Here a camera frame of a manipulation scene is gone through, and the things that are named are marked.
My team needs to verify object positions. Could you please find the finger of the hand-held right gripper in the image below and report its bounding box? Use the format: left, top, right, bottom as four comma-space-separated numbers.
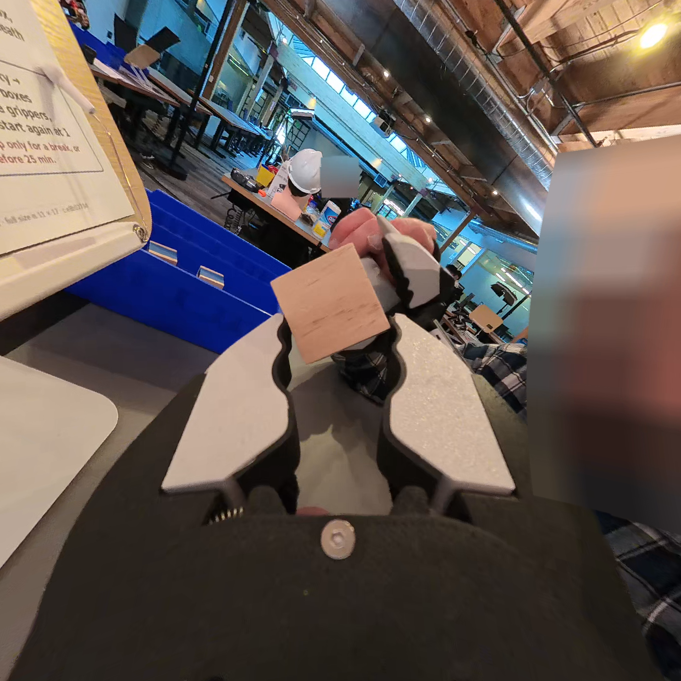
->
376, 216, 443, 310
332, 256, 409, 356

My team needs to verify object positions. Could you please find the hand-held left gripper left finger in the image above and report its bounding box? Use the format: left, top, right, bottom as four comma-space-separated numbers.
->
161, 313, 298, 513

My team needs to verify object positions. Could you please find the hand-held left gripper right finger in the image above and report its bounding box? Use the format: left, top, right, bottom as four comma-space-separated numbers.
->
377, 313, 517, 513

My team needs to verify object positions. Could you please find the person's right hand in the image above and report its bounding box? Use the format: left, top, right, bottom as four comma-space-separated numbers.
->
328, 206, 438, 257

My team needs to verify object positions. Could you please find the wooden chair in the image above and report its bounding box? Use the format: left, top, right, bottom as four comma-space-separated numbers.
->
467, 303, 505, 344

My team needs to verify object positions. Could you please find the white wipes canister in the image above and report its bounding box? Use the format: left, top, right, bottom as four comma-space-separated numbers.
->
312, 200, 341, 238

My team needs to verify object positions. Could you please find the white hard hat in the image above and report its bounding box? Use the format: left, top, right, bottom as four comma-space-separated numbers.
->
287, 149, 324, 195

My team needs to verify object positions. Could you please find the wooden work table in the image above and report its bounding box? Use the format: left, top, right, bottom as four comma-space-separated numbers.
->
221, 173, 333, 253

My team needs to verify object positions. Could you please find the blue plastic bin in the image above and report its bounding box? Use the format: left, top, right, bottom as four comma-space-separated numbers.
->
63, 187, 292, 356

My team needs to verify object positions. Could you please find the long wooden table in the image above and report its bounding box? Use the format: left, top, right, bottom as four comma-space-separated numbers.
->
88, 56, 280, 160

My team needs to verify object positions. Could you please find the person's plaid shirt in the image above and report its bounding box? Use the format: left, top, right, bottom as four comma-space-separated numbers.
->
598, 508, 681, 681

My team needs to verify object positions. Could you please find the ceiling lamp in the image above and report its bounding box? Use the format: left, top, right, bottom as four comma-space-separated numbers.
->
637, 18, 672, 52

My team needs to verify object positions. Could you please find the instruction sheet in clear stand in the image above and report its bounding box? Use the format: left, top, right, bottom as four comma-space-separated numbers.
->
0, 0, 153, 321

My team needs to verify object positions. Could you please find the metal ventilation duct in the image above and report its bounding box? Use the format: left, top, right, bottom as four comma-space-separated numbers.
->
391, 0, 567, 192

